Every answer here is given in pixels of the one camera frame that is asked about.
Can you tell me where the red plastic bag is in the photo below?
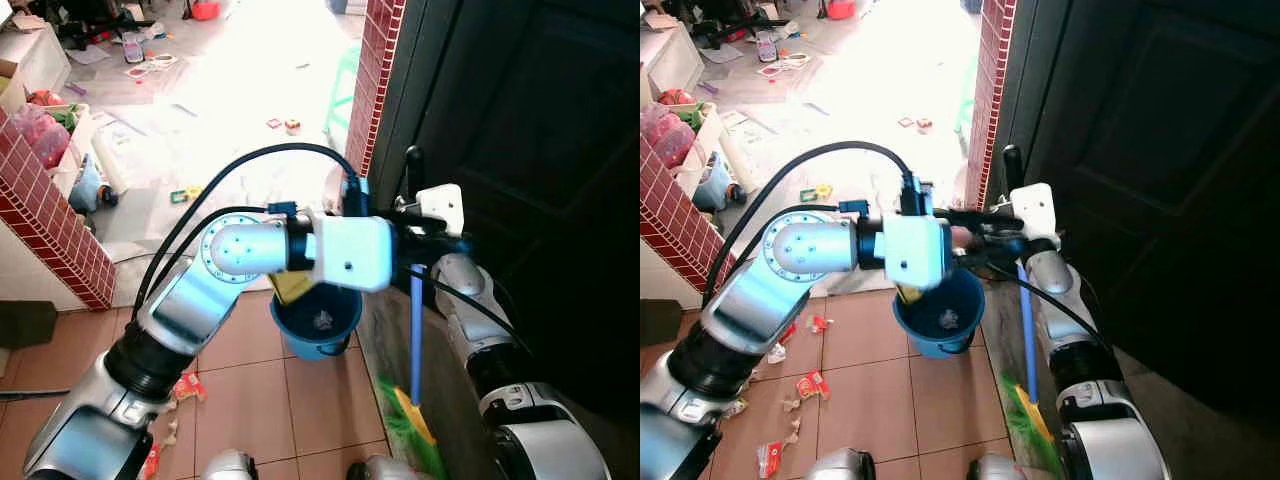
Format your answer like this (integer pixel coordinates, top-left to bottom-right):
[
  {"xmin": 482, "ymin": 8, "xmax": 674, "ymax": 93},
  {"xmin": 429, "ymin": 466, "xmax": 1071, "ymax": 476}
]
[
  {"xmin": 8, "ymin": 104, "xmax": 73, "ymax": 169},
  {"xmin": 644, "ymin": 104, "xmax": 698, "ymax": 169}
]

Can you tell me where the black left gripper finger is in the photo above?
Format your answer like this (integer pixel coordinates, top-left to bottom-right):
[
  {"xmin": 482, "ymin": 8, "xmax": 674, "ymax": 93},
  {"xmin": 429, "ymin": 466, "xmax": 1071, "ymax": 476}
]
[
  {"xmin": 405, "ymin": 240, "xmax": 473, "ymax": 266},
  {"xmin": 965, "ymin": 250, "xmax": 1032, "ymax": 278}
]

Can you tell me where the dark floor mat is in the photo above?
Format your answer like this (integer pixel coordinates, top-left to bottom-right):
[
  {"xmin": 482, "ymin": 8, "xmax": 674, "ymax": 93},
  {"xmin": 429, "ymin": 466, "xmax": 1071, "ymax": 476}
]
[
  {"xmin": 640, "ymin": 297, "xmax": 684, "ymax": 347},
  {"xmin": 0, "ymin": 299, "xmax": 58, "ymax": 350}
]

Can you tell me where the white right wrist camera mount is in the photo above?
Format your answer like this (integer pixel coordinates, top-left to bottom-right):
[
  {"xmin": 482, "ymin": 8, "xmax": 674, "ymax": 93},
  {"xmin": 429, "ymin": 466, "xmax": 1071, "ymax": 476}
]
[
  {"xmin": 1010, "ymin": 183, "xmax": 1061, "ymax": 243},
  {"xmin": 414, "ymin": 184, "xmax": 467, "ymax": 238}
]

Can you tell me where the silver left robot leg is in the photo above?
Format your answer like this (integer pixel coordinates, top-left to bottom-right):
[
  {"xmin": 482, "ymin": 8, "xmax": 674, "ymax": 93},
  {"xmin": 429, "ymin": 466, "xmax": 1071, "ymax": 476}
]
[
  {"xmin": 199, "ymin": 449, "xmax": 258, "ymax": 480},
  {"xmin": 804, "ymin": 447, "xmax": 864, "ymax": 480}
]

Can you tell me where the pink white tray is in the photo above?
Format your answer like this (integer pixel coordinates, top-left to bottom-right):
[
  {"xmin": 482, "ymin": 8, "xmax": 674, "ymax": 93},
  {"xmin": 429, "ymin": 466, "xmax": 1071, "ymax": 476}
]
[
  {"xmin": 124, "ymin": 54, "xmax": 180, "ymax": 82},
  {"xmin": 756, "ymin": 51, "xmax": 812, "ymax": 80}
]

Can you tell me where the white paper roll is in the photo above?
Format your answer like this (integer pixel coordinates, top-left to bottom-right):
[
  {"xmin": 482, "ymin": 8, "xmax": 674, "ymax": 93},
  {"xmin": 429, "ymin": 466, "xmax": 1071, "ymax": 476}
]
[
  {"xmin": 89, "ymin": 129, "xmax": 132, "ymax": 197},
  {"xmin": 721, "ymin": 127, "xmax": 762, "ymax": 197}
]

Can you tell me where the light blue toy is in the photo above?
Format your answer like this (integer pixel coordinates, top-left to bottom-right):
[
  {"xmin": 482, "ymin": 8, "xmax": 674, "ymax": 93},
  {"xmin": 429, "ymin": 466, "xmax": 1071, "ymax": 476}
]
[
  {"xmin": 69, "ymin": 154, "xmax": 120, "ymax": 212},
  {"xmin": 694, "ymin": 150, "xmax": 742, "ymax": 210}
]

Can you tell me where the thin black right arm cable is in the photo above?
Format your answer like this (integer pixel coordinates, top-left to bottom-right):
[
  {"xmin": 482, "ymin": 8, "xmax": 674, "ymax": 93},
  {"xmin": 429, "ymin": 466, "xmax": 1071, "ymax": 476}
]
[
  {"xmin": 1015, "ymin": 262, "xmax": 1113, "ymax": 356},
  {"xmin": 405, "ymin": 262, "xmax": 533, "ymax": 356}
]

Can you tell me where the blue plastic bucket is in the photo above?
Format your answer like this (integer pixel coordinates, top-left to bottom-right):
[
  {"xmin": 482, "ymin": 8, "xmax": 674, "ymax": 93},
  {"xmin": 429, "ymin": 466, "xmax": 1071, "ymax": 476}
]
[
  {"xmin": 892, "ymin": 268, "xmax": 987, "ymax": 360},
  {"xmin": 269, "ymin": 283, "xmax": 364, "ymax": 362}
]

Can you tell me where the blue handled green broom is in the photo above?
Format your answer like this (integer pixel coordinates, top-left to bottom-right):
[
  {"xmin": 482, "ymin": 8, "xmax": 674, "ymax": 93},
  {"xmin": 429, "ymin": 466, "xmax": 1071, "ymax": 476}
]
[
  {"xmin": 1000, "ymin": 145, "xmax": 1063, "ymax": 473},
  {"xmin": 378, "ymin": 145, "xmax": 447, "ymax": 477}
]

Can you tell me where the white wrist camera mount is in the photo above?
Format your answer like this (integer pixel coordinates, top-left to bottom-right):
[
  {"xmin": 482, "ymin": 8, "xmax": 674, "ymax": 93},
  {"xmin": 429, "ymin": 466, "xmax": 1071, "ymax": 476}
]
[
  {"xmin": 308, "ymin": 213, "xmax": 397, "ymax": 294},
  {"xmin": 414, "ymin": 184, "xmax": 467, "ymax": 238},
  {"xmin": 1010, "ymin": 183, "xmax": 1061, "ymax": 243},
  {"xmin": 882, "ymin": 213, "xmax": 952, "ymax": 292}
]

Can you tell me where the dark wooden door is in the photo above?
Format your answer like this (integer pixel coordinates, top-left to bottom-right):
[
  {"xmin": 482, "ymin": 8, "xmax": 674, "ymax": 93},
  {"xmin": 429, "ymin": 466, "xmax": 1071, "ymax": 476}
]
[
  {"xmin": 997, "ymin": 0, "xmax": 1280, "ymax": 426},
  {"xmin": 372, "ymin": 0, "xmax": 641, "ymax": 426}
]

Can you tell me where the long black arm cable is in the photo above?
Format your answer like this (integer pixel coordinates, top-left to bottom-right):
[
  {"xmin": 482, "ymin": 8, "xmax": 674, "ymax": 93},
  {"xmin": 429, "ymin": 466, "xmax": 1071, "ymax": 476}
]
[
  {"xmin": 130, "ymin": 142, "xmax": 372, "ymax": 323},
  {"xmin": 700, "ymin": 140, "xmax": 926, "ymax": 309}
]

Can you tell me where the silver right robot leg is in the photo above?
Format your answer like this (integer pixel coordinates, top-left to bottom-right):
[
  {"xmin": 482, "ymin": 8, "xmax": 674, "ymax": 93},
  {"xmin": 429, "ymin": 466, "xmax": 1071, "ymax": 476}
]
[
  {"xmin": 964, "ymin": 452, "xmax": 1027, "ymax": 480},
  {"xmin": 347, "ymin": 454, "xmax": 422, "ymax": 480}
]

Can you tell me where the white cardboard box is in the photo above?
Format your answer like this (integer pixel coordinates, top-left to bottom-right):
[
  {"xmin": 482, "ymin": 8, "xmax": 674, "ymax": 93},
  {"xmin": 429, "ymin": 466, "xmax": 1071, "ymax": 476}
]
[
  {"xmin": 640, "ymin": 18, "xmax": 707, "ymax": 103},
  {"xmin": 0, "ymin": 22, "xmax": 73, "ymax": 113}
]

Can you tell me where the silver robot leg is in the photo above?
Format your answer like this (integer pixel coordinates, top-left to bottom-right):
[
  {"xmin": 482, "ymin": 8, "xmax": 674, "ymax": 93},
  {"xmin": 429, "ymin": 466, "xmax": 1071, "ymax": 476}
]
[
  {"xmin": 199, "ymin": 449, "xmax": 258, "ymax": 480},
  {"xmin": 347, "ymin": 454, "xmax": 422, "ymax": 480},
  {"xmin": 804, "ymin": 447, "xmax": 864, "ymax": 480},
  {"xmin": 964, "ymin": 452, "xmax": 1027, "ymax": 480}
]

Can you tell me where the black metal frame machine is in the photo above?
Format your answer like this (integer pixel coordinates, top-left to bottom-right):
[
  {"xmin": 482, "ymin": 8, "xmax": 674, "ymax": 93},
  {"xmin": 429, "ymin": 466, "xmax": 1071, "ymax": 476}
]
[
  {"xmin": 55, "ymin": 0, "xmax": 159, "ymax": 53},
  {"xmin": 688, "ymin": 0, "xmax": 793, "ymax": 53}
]

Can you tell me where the short black arm cable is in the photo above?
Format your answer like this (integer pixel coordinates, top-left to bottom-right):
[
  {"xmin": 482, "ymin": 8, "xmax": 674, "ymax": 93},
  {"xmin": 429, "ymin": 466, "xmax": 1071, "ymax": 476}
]
[
  {"xmin": 150, "ymin": 205, "xmax": 299, "ymax": 286},
  {"xmin": 722, "ymin": 200, "xmax": 869, "ymax": 281}
]

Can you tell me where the green plastic stool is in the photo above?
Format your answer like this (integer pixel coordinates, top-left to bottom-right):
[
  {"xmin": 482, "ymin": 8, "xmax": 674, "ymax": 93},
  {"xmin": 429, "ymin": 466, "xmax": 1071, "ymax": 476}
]
[
  {"xmin": 954, "ymin": 60, "xmax": 983, "ymax": 137},
  {"xmin": 323, "ymin": 42, "xmax": 363, "ymax": 143}
]

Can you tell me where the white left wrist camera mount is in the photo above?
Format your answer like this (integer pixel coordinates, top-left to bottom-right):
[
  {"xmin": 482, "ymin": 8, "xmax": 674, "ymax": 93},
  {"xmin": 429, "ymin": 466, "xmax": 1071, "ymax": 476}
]
[
  {"xmin": 882, "ymin": 213, "xmax": 952, "ymax": 292},
  {"xmin": 308, "ymin": 213, "xmax": 397, "ymax": 294}
]

